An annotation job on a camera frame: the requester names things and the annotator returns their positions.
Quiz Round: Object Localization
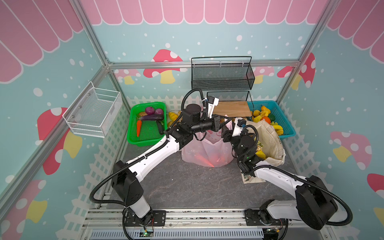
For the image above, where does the purple eggplant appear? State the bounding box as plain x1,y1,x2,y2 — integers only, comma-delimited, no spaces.
138,114,164,121

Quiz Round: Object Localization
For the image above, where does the green plastic basket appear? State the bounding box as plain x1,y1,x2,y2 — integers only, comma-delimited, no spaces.
127,102,167,147

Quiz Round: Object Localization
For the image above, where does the pink plastic grocery bag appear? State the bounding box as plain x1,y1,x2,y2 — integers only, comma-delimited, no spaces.
181,129,234,168

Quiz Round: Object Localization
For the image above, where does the orange fruit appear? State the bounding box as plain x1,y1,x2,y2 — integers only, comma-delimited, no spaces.
262,117,272,124

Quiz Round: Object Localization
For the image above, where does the black mesh wall basket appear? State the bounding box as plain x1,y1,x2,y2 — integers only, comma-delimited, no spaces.
191,56,256,91

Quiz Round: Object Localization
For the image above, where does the teal plastic basket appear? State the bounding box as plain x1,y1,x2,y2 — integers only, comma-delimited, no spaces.
247,100,296,139

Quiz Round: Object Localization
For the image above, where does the striped bread roll left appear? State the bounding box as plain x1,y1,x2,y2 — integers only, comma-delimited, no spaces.
169,112,179,122

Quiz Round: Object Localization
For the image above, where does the black wire shelf rack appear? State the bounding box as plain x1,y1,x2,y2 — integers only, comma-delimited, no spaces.
207,91,253,118

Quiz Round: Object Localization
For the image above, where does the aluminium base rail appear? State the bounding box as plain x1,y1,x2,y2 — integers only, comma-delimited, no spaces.
78,208,333,240

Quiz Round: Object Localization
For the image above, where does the purple onion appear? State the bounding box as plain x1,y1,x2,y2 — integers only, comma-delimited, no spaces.
155,108,164,116
145,107,156,115

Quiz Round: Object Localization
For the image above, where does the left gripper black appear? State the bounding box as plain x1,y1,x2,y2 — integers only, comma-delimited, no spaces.
191,113,232,133

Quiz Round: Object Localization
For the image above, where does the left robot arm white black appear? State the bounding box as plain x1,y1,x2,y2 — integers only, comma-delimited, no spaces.
89,89,231,219

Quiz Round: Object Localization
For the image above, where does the yellow banana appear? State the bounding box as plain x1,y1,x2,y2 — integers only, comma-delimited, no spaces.
271,122,284,136

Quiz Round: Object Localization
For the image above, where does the yellow Lays chips bag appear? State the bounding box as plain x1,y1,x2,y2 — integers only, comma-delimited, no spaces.
255,150,267,160

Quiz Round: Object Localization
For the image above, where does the yellow green corn snack bag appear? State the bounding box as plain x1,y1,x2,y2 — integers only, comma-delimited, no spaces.
256,141,264,152

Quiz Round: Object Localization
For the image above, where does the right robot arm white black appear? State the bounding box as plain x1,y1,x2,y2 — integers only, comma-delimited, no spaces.
219,118,353,230

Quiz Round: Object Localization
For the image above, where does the white wire wall basket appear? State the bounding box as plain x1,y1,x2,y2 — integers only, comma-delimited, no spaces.
63,82,123,138

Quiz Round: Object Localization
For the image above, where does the canvas tote bag leaf print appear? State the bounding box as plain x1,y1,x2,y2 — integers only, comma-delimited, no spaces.
247,121,286,167

